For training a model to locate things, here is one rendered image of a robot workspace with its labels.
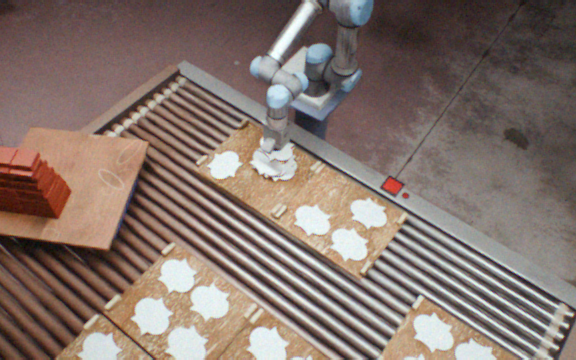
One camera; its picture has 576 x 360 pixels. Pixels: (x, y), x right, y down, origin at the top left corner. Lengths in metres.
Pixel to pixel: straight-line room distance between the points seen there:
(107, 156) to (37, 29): 2.64
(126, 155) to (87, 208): 0.27
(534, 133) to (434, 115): 0.69
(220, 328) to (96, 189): 0.71
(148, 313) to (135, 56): 2.68
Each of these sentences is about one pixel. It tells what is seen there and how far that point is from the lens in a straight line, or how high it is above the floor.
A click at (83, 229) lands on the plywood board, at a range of 2.04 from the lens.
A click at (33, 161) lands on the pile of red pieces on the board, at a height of 1.32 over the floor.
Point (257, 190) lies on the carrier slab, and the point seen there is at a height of 0.94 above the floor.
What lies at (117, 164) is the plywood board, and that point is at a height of 1.04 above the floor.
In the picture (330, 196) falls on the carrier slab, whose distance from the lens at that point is 2.16.
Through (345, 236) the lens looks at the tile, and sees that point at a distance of 2.05.
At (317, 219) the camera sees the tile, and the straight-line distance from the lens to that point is 2.08.
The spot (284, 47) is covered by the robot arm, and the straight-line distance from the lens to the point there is 2.05.
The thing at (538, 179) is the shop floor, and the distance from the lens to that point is 3.79.
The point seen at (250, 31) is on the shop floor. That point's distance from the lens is 4.40.
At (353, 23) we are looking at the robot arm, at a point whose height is 1.43.
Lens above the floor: 2.69
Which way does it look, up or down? 53 degrees down
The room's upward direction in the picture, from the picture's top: 3 degrees clockwise
